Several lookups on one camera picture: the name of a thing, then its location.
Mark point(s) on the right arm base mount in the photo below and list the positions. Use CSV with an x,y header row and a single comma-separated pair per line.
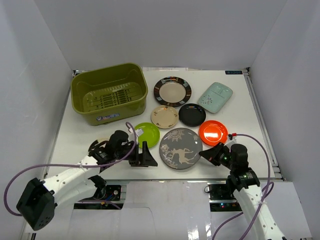
x,y
220,198

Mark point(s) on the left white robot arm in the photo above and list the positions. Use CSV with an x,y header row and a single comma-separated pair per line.
x,y
41,198

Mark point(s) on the cream plate with black mark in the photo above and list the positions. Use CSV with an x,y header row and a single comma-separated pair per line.
x,y
98,145

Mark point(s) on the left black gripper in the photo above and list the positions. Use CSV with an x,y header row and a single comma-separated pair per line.
x,y
136,158

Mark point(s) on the light blue rectangular dish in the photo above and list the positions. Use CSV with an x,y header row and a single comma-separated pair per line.
x,y
215,97

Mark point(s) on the olive green plastic bin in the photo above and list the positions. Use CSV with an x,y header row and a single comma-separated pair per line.
x,y
109,94

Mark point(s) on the orange glossy plate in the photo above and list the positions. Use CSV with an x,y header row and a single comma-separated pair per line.
x,y
212,132

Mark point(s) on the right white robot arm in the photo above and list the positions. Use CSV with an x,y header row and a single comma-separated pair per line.
x,y
245,187

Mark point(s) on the dark-rimmed beige centre plate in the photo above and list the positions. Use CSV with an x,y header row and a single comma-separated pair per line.
x,y
172,91

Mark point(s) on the lime green plate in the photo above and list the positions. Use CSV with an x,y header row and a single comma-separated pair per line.
x,y
147,132

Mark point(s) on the grey deer pattern plate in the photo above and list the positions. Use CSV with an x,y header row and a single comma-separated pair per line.
x,y
179,148

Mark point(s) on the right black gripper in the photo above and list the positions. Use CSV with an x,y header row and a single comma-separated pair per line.
x,y
212,154

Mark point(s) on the black glossy plate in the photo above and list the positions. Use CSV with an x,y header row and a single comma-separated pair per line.
x,y
192,115

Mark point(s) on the small beige patterned plate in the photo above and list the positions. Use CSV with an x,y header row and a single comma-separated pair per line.
x,y
164,117

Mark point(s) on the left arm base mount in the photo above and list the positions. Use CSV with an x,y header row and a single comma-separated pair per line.
x,y
108,199

